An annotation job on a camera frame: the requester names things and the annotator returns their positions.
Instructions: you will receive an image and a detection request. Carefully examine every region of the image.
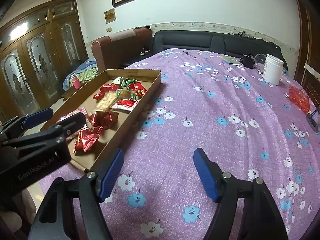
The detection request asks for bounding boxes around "pink checkered snack packet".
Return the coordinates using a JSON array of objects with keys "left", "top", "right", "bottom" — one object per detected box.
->
[{"left": 57, "top": 107, "right": 88, "bottom": 122}]

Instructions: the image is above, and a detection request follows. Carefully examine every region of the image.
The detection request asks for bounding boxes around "small red foil candy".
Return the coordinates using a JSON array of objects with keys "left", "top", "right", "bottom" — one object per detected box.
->
[{"left": 73, "top": 126, "right": 104, "bottom": 154}]

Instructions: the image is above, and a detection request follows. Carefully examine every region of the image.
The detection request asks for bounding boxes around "shiny red foil snack bag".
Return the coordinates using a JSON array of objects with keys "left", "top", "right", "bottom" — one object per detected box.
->
[{"left": 88, "top": 111, "right": 119, "bottom": 129}]

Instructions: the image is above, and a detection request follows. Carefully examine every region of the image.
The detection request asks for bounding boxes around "yellow biscuit bar packet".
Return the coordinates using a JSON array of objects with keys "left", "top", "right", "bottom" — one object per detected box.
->
[{"left": 93, "top": 92, "right": 117, "bottom": 111}]

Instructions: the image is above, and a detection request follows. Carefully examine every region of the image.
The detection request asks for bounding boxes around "red candy bar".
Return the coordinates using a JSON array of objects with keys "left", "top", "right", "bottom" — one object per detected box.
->
[{"left": 100, "top": 83, "right": 120, "bottom": 93}]

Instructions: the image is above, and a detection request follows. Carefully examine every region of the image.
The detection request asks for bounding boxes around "clear green-edged cake packet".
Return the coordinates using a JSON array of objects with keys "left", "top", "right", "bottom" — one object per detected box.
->
[{"left": 116, "top": 89, "right": 136, "bottom": 100}]

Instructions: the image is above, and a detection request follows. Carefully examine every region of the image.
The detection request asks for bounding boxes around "white red sachet packet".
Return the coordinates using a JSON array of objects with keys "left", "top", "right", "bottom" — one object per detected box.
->
[{"left": 111, "top": 99, "right": 139, "bottom": 111}]

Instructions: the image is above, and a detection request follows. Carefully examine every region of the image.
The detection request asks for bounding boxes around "cream white snack packet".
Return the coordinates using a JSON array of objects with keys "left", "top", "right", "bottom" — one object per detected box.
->
[{"left": 112, "top": 76, "right": 123, "bottom": 85}]

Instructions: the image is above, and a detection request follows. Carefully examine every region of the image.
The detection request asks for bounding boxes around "green twist-wrapped candy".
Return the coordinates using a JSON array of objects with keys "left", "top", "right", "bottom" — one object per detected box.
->
[{"left": 120, "top": 77, "right": 138, "bottom": 89}]

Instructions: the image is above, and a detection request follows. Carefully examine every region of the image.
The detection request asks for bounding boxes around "small red candy packet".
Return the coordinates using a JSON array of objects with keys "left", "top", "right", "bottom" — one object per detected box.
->
[{"left": 129, "top": 82, "right": 147, "bottom": 96}]

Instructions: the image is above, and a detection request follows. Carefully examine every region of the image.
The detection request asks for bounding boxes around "pink water bottle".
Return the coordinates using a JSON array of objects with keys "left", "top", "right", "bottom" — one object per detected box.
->
[{"left": 72, "top": 76, "right": 81, "bottom": 89}]

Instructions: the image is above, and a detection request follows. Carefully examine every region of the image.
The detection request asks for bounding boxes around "brown cardboard tray box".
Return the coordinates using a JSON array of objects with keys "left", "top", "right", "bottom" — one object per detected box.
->
[{"left": 41, "top": 69, "right": 161, "bottom": 171}]

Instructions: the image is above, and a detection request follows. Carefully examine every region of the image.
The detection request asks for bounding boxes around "brown wooden glass cabinet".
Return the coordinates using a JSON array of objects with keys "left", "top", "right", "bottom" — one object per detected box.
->
[{"left": 1, "top": 0, "right": 88, "bottom": 122}]

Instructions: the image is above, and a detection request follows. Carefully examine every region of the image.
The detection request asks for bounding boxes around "maroon armchair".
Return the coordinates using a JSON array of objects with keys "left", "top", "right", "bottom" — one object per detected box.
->
[{"left": 91, "top": 28, "right": 152, "bottom": 73}]

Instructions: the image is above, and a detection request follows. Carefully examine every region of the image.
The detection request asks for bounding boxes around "black stand base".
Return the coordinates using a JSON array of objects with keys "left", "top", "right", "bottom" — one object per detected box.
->
[{"left": 306, "top": 109, "right": 319, "bottom": 133}]

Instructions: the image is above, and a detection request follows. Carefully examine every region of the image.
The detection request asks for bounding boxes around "purple floral tablecloth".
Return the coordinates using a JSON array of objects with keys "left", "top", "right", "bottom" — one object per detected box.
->
[{"left": 40, "top": 48, "right": 319, "bottom": 239}]

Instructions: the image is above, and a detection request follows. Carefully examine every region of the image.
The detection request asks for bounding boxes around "red mesh gift bag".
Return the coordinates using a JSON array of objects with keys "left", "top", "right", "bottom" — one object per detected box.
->
[{"left": 289, "top": 85, "right": 310, "bottom": 114}]

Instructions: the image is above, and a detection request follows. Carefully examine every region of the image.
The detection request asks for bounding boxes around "black pen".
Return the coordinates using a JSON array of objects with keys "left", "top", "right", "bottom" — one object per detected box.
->
[{"left": 183, "top": 51, "right": 196, "bottom": 59}]

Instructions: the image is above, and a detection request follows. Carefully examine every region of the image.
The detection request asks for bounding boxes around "white plastic jar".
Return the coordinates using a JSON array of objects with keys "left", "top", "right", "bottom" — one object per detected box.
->
[{"left": 263, "top": 54, "right": 284, "bottom": 85}]

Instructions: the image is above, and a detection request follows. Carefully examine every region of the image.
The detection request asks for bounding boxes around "small black pouch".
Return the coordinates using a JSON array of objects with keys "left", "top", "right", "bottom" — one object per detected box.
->
[{"left": 240, "top": 54, "right": 255, "bottom": 69}]

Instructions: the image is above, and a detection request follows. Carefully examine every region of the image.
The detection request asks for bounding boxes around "clear glass cup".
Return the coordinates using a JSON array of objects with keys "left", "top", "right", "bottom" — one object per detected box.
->
[{"left": 254, "top": 53, "right": 266, "bottom": 73}]

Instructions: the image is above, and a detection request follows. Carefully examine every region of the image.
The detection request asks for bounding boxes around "green patterned booklet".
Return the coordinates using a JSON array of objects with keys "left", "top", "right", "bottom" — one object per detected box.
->
[{"left": 219, "top": 55, "right": 241, "bottom": 66}]

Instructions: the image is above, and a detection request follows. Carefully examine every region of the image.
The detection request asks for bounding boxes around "black leather sofa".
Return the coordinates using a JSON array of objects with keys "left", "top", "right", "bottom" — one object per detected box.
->
[{"left": 152, "top": 30, "right": 287, "bottom": 69}]

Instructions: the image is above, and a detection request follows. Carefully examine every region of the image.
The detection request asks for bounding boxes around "small gold wall plaque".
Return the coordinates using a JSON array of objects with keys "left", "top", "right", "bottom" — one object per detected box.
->
[{"left": 104, "top": 8, "right": 116, "bottom": 24}]

